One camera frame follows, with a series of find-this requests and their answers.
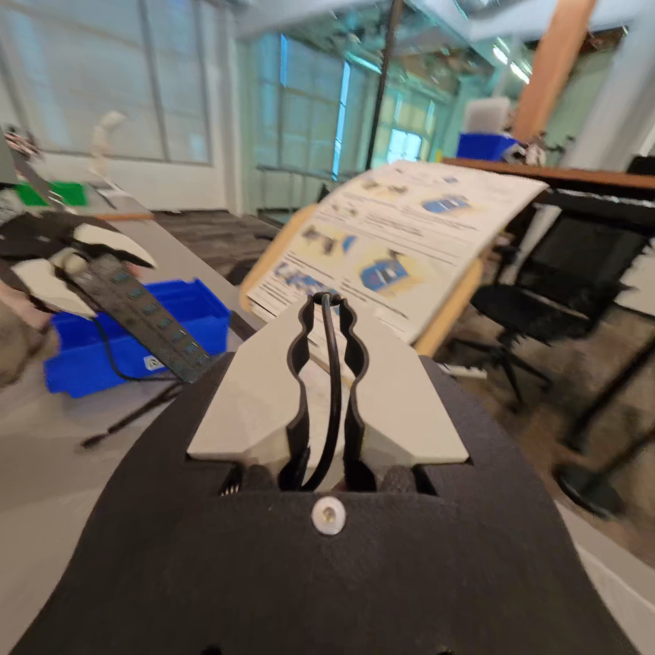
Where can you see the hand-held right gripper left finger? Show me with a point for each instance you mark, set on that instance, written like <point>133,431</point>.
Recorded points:
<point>246,409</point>

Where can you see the wooden side table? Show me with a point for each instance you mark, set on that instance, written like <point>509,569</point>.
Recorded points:
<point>123,213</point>

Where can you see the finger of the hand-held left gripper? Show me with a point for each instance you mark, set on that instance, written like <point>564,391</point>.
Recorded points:
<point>107,241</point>
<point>46,281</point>

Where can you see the wooden column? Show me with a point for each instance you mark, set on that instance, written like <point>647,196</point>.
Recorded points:
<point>553,61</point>

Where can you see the black pole stand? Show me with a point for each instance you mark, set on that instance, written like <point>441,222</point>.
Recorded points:
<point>386,72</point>

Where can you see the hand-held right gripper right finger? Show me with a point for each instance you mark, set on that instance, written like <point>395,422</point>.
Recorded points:
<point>409,409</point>

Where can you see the blue plastic bin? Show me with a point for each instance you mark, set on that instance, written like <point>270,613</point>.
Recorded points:
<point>486,146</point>
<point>205,328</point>

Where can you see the black usb hub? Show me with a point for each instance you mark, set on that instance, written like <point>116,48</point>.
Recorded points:
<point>143,307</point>

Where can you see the white desk lamp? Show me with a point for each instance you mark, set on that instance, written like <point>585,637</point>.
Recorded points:
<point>107,133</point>

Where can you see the person's left hand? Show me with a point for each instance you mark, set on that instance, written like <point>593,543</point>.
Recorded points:
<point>20,338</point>

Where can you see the green plastic bin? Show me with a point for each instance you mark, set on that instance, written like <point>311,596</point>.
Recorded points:
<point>51,194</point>

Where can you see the printed instruction sheet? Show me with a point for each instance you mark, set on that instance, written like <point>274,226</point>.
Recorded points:
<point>409,225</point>

